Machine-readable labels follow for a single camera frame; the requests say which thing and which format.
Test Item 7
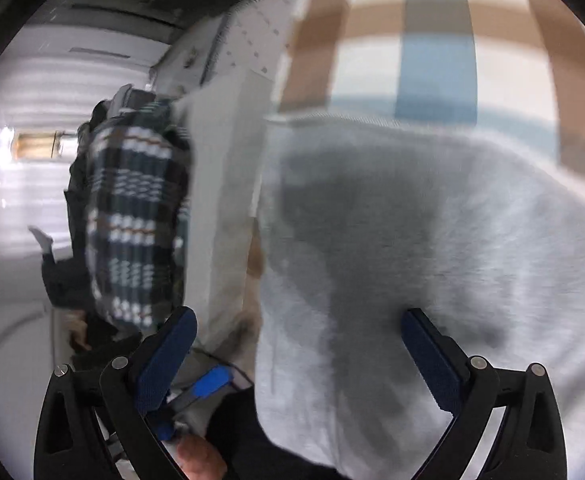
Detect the person's left hand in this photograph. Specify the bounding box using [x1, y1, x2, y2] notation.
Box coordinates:
[177, 435, 230, 480]

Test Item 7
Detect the white curtain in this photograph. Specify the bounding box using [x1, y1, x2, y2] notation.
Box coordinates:
[0, 25, 174, 312]

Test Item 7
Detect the white dotted mat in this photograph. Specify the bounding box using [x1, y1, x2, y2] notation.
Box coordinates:
[216, 0, 314, 82]

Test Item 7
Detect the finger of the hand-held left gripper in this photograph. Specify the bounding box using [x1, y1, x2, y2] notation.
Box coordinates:
[153, 417, 192, 443]
[169, 365, 235, 412]

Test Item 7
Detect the checkered blanket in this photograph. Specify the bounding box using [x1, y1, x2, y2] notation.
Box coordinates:
[271, 0, 585, 187]

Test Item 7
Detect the grey hoodie with red print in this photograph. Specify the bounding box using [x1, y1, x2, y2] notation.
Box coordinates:
[252, 111, 585, 480]

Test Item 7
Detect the person's left forearm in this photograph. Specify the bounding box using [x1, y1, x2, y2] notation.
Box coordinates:
[206, 389, 345, 480]

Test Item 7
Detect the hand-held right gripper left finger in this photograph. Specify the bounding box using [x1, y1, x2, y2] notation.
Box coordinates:
[32, 306, 199, 480]

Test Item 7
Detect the dark plaid shirt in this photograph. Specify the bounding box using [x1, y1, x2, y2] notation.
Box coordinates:
[84, 99, 194, 332]

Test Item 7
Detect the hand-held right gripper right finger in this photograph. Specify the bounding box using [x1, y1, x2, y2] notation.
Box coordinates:
[400, 307, 569, 480]

